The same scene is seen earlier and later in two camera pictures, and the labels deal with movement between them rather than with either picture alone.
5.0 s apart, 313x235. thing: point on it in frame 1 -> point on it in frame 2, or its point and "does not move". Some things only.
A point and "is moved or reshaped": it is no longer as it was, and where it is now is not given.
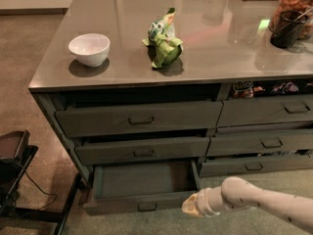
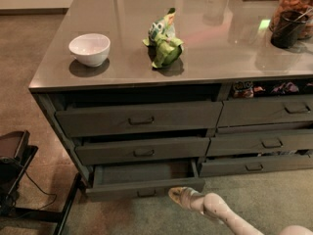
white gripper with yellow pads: (202, 202) -> (196, 201)
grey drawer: (266, 110) does not move
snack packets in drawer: (244, 89) does not move
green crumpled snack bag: (165, 45) does not move
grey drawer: (142, 188) is moved or reshaped
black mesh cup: (288, 28) does not move
